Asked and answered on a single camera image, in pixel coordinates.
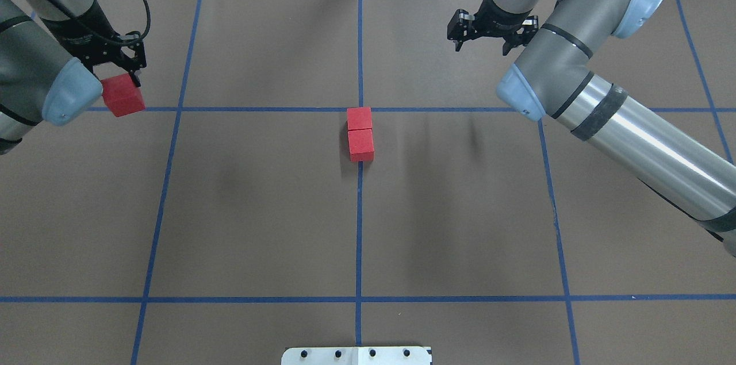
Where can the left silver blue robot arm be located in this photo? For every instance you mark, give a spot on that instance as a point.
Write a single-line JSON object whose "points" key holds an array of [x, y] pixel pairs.
{"points": [[59, 57]]}

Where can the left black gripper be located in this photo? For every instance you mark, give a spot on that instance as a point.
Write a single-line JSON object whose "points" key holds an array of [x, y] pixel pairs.
{"points": [[84, 35]]}

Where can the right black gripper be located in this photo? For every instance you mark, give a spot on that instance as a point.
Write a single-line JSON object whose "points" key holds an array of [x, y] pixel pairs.
{"points": [[493, 19]]}

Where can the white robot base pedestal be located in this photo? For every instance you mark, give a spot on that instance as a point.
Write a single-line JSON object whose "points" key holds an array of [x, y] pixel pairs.
{"points": [[358, 355]]}

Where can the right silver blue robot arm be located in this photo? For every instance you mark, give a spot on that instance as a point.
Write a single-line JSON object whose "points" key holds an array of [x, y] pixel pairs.
{"points": [[551, 77]]}

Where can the red block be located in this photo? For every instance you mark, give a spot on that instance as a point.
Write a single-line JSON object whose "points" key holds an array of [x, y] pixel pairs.
{"points": [[359, 119], [361, 145], [122, 95]]}

